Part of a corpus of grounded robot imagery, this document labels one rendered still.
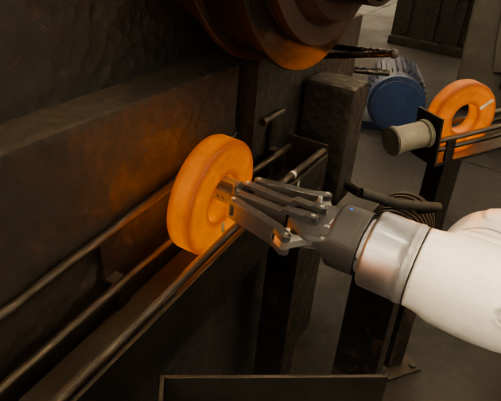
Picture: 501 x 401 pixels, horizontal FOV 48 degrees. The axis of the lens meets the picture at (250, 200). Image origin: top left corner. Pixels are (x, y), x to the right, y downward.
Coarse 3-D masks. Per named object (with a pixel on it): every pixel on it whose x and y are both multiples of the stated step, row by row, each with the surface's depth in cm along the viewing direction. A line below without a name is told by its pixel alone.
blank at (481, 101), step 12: (456, 84) 114; (468, 84) 113; (480, 84) 114; (444, 96) 114; (456, 96) 113; (468, 96) 114; (480, 96) 115; (492, 96) 117; (432, 108) 115; (444, 108) 114; (456, 108) 115; (468, 108) 120; (480, 108) 117; (492, 108) 118; (468, 120) 120; (480, 120) 119; (444, 132) 117; (456, 132) 118; (444, 144) 118
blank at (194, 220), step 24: (216, 144) 67; (240, 144) 70; (192, 168) 65; (216, 168) 66; (240, 168) 72; (192, 192) 64; (168, 216) 66; (192, 216) 65; (216, 216) 73; (192, 240) 67
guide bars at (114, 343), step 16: (288, 176) 85; (224, 240) 72; (208, 256) 69; (192, 272) 67; (176, 288) 64; (160, 304) 62; (144, 320) 60; (128, 336) 59; (112, 352) 57; (96, 368) 55; (80, 384) 54; (64, 400) 52
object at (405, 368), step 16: (432, 176) 124; (448, 176) 122; (432, 192) 124; (448, 192) 125; (400, 304) 140; (400, 320) 141; (400, 336) 145; (400, 352) 148; (384, 368) 149; (400, 368) 150; (416, 368) 150
